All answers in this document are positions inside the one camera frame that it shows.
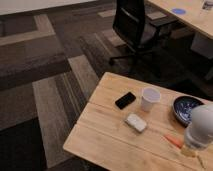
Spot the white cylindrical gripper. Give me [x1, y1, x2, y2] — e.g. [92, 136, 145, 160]
[181, 124, 213, 169]

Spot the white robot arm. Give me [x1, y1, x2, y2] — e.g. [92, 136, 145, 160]
[181, 104, 213, 160]

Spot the orange pepper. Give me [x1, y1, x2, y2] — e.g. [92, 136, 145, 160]
[165, 135, 183, 148]

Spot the blue ceramic bowl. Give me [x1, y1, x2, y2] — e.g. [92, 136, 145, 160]
[172, 96, 203, 127]

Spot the white rectangular box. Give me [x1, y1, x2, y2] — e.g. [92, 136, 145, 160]
[125, 113, 147, 132]

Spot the white paper cup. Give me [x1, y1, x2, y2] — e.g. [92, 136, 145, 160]
[141, 87, 161, 112]

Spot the black smartphone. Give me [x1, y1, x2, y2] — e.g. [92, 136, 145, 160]
[115, 92, 136, 109]

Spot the blue round coaster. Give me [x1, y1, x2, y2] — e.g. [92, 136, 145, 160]
[172, 8, 186, 15]

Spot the black office chair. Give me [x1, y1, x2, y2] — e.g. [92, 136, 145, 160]
[113, 0, 175, 61]

